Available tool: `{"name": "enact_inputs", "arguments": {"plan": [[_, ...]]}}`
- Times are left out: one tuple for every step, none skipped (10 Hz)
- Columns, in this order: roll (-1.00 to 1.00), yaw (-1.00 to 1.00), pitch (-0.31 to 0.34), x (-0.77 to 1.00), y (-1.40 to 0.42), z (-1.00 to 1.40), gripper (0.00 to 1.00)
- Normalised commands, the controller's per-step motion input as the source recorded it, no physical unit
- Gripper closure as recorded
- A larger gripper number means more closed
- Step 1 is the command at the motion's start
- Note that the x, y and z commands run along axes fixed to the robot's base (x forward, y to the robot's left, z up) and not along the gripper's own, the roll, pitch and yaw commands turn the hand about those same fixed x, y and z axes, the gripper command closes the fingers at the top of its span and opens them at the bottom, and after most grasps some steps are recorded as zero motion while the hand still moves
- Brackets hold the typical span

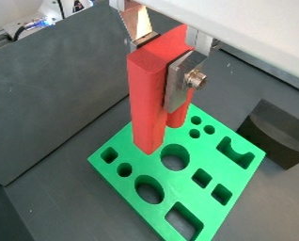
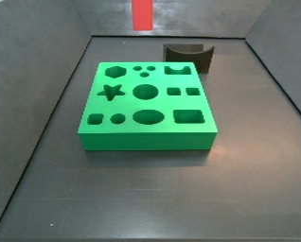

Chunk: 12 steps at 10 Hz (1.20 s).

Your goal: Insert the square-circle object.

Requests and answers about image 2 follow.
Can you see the green shape sorter block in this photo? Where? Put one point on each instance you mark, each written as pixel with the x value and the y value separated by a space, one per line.
pixel 147 106

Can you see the black curved-notch peg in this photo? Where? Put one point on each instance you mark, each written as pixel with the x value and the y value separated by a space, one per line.
pixel 192 52

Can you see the red tape strip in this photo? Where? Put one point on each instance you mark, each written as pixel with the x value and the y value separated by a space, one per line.
pixel 142 15

